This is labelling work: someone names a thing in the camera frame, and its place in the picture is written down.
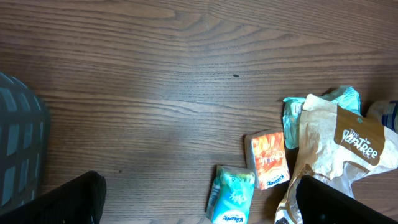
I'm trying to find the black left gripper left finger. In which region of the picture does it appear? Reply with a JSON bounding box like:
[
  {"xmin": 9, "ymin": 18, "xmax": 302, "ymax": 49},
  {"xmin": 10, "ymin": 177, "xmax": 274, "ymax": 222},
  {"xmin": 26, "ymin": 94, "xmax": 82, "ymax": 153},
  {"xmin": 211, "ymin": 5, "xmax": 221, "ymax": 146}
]
[{"xmin": 1, "ymin": 171, "xmax": 106, "ymax": 224}]

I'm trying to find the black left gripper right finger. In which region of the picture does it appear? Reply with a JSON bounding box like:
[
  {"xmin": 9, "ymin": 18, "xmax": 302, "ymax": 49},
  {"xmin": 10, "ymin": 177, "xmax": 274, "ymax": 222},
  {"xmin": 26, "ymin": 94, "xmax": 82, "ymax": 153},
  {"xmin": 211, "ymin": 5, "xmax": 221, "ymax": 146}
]
[{"xmin": 296, "ymin": 175, "xmax": 397, "ymax": 224}]

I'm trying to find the beige Pantree snack bag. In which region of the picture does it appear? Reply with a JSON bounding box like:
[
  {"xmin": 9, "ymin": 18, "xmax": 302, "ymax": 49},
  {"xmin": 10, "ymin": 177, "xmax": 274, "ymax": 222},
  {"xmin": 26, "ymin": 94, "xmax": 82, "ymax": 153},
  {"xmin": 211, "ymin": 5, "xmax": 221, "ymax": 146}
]
[{"xmin": 275, "ymin": 95, "xmax": 397, "ymax": 223}]

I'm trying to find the orange tissue pack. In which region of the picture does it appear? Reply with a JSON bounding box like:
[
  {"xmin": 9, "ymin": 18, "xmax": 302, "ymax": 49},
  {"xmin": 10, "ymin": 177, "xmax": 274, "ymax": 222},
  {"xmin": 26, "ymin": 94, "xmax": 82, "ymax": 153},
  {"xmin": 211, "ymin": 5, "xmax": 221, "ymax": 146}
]
[{"xmin": 244, "ymin": 130, "xmax": 290, "ymax": 190}]

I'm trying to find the teal tissue pack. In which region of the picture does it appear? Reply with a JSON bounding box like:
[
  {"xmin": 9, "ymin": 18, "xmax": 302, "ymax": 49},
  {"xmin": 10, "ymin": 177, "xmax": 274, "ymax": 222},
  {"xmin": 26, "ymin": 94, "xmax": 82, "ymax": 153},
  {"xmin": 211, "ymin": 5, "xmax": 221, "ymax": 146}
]
[{"xmin": 206, "ymin": 166, "xmax": 255, "ymax": 224}]

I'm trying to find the teal snack packet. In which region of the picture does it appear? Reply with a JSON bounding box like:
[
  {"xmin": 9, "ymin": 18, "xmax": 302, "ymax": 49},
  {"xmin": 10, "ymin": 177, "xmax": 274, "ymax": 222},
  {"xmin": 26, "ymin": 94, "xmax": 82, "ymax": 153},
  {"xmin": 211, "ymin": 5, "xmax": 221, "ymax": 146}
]
[{"xmin": 282, "ymin": 86, "xmax": 361, "ymax": 149}]

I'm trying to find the green lid jar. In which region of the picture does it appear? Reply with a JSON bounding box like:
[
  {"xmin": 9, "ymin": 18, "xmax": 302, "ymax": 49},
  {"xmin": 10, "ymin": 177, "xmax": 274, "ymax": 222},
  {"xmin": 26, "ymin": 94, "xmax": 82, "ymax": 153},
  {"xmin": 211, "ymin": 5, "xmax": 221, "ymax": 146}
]
[{"xmin": 366, "ymin": 100, "xmax": 397, "ymax": 133}]

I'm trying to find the grey plastic mesh basket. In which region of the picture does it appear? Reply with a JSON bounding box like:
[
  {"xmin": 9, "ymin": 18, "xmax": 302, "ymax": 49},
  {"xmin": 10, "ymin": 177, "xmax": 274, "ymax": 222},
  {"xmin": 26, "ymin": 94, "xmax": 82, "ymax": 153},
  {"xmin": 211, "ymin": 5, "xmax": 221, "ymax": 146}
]
[{"xmin": 1, "ymin": 73, "xmax": 50, "ymax": 215}]

